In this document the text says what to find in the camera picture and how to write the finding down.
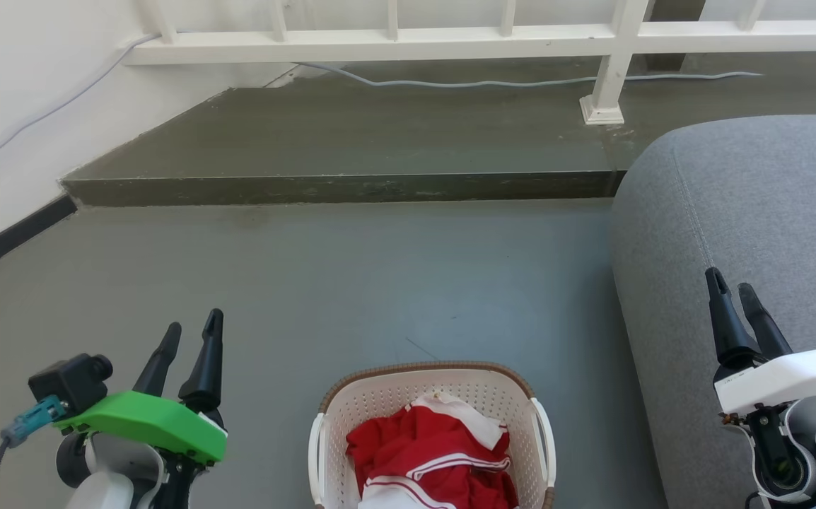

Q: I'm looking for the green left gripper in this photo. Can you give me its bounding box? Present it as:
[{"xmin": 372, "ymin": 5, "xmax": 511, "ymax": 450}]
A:
[{"xmin": 53, "ymin": 308, "xmax": 228, "ymax": 466}]

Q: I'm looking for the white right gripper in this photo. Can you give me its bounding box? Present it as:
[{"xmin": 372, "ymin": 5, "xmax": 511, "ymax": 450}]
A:
[{"xmin": 705, "ymin": 267, "xmax": 816, "ymax": 416}]

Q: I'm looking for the white plastic laundry basket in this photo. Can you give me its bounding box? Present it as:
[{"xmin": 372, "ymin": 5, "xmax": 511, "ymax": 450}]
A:
[{"xmin": 308, "ymin": 361, "xmax": 558, "ymax": 509}]

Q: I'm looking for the grey fabric sofa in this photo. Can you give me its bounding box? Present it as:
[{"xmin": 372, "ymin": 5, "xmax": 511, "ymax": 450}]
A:
[{"xmin": 610, "ymin": 115, "xmax": 816, "ymax": 509}]

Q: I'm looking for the black baseboard strip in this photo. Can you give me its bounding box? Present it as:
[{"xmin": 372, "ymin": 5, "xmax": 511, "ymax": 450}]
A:
[{"xmin": 0, "ymin": 194, "xmax": 78, "ymax": 286}]

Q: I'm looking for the red and white garment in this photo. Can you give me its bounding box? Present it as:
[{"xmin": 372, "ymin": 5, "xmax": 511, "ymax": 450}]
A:
[{"xmin": 346, "ymin": 392, "xmax": 520, "ymax": 509}]

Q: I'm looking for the white railing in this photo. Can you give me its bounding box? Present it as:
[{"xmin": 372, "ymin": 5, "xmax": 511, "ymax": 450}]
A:
[{"xmin": 122, "ymin": 0, "xmax": 816, "ymax": 127}]

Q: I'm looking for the grey cable with teal plug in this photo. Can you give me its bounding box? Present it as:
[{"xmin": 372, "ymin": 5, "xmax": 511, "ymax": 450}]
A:
[{"xmin": 0, "ymin": 395, "xmax": 68, "ymax": 509}]

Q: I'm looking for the thin grey cable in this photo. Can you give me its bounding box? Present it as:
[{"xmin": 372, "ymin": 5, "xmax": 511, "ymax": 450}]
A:
[{"xmin": 0, "ymin": 32, "xmax": 764, "ymax": 181}]

